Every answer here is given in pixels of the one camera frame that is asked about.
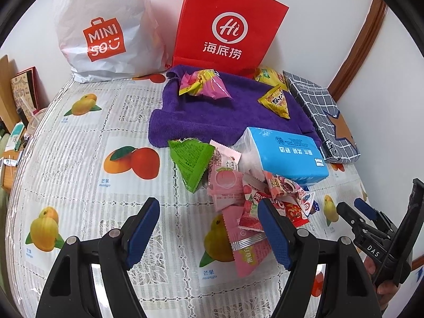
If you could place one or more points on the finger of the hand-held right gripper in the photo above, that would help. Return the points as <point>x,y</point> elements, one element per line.
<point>356,225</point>
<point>366,210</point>

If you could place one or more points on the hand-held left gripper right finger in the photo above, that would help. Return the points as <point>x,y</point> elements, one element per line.
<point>275,235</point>

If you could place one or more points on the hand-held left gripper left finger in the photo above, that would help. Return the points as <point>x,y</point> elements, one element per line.
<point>143,230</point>

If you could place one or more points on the red gold snack packet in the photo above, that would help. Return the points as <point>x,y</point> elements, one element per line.
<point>294,213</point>

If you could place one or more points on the pink silver-striped snack packet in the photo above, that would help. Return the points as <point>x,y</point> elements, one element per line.
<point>245,255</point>

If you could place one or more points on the white red lychee snack packet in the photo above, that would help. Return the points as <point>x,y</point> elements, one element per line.
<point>250,205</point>

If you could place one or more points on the pink cartoon snack packet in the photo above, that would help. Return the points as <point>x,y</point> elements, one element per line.
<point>288,187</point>

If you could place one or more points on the person's right hand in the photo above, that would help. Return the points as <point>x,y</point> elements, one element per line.
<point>387,294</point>

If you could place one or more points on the pink peach snack packet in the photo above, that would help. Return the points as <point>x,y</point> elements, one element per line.
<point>223,182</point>

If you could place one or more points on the fruit printed tablecloth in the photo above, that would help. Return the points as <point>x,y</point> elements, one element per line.
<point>82,179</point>

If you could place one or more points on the blue tissue pack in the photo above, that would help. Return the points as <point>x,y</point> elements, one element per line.
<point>288,152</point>

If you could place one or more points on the green triangular snack packet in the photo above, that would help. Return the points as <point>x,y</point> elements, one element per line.
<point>188,159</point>

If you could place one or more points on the white pink candy packet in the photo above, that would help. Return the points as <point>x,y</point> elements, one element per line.
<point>228,157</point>

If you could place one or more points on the grey checked cloth pouch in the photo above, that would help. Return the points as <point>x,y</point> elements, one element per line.
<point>319,106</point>

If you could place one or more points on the purple towel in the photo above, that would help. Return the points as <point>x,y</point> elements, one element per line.
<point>205,119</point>

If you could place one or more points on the yellow triangular snack packet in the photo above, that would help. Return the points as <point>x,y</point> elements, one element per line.
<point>276,101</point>

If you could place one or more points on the clear plastic cup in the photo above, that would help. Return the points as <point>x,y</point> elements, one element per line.
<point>34,122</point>

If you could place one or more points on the green white small box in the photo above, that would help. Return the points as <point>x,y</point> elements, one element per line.
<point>16,137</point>

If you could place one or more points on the pink yellow snack packet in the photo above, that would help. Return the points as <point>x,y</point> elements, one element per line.
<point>203,84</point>

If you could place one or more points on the yellow green snack packet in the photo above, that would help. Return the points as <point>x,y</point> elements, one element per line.
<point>268,75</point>

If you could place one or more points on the light wooden board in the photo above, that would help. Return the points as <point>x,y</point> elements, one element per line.
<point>7,89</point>

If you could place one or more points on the white plastic shopping bag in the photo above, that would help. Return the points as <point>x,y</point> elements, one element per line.
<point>109,10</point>

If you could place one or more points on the red paper bag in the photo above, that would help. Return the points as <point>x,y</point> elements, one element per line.
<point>228,3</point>

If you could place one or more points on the brown wooden door frame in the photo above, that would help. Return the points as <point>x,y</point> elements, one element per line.
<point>362,43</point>

